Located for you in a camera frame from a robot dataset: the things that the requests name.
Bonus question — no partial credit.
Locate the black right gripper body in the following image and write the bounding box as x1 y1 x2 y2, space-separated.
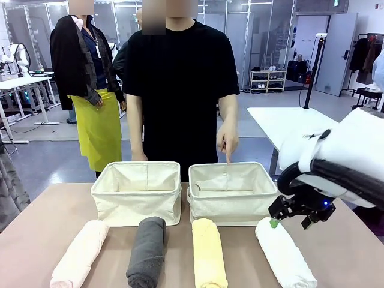
286 191 336 223

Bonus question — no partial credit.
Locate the white towel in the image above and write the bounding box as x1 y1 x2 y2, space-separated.
254 217 318 288

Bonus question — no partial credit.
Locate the yellow towel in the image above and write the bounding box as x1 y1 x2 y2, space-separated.
191 218 229 288

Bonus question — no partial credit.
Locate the grey towel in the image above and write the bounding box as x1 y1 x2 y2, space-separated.
125 216 167 288

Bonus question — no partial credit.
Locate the pink towel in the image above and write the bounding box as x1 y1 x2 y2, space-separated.
49 220 111 288

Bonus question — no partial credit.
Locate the person's left forearm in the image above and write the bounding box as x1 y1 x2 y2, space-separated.
217 93 239 125

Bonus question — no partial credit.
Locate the person's right forearm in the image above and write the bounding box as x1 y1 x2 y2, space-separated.
125 93 148 155

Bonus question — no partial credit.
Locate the person's left hand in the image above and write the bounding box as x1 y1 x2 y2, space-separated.
216 121 240 166

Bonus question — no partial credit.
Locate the cream fabric basket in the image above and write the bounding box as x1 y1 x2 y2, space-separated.
187 161 278 227
90 161 183 227

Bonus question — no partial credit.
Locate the white side table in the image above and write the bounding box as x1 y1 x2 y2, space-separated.
246 107 340 178

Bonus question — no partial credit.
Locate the black utility cart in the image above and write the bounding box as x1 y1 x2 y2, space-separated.
352 87 384 112

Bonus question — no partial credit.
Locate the wooden shoe rack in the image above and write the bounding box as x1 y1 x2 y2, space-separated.
249 69 287 94

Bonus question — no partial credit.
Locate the black luggage pile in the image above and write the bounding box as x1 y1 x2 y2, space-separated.
286 59 310 84

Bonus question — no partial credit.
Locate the grey door panel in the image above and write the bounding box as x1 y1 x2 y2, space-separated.
316 13 359 97

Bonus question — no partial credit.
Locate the person in black t-shirt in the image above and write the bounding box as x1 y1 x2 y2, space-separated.
122 19 241 182

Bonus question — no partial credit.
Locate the black coat rack with clothes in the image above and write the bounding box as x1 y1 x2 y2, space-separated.
349 32 384 98

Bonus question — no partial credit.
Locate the bald person in dark jacket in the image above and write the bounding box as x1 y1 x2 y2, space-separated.
113 8 144 82

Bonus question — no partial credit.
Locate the person in yellow apron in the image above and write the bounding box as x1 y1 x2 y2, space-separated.
49 13 127 178

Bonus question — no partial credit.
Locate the grey hanging fabric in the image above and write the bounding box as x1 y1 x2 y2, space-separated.
0 134 31 233

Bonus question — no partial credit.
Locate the white height-adjustable desk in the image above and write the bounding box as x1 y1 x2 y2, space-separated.
0 71 55 145

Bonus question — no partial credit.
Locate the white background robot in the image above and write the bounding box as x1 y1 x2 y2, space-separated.
0 43 31 76

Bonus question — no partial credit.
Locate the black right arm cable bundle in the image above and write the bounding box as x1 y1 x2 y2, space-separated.
277 158 384 208

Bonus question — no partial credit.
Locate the black camera tripod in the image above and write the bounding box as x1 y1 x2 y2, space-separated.
302 33 328 109

